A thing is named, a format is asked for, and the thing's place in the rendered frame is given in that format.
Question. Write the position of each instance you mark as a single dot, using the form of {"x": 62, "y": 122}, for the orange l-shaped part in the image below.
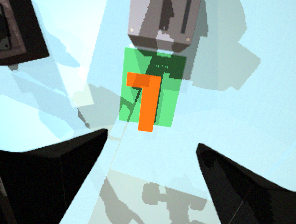
{"x": 150, "y": 85}

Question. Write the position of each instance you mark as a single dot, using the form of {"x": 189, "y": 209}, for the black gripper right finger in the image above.
{"x": 241, "y": 196}

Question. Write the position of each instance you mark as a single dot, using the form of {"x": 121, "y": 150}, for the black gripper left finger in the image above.
{"x": 38, "y": 186}

